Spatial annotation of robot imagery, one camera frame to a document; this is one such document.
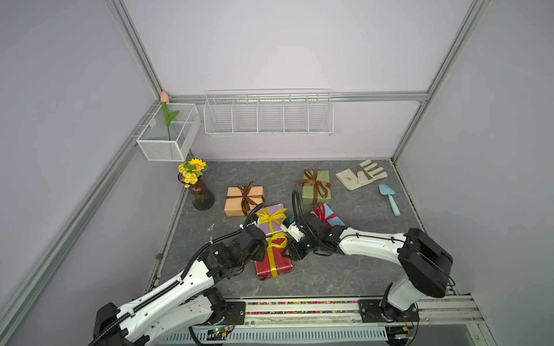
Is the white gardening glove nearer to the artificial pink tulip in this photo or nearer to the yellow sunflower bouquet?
the yellow sunflower bouquet

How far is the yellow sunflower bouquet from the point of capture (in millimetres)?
842

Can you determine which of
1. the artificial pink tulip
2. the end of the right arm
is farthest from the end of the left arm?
the artificial pink tulip

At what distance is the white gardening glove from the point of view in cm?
113
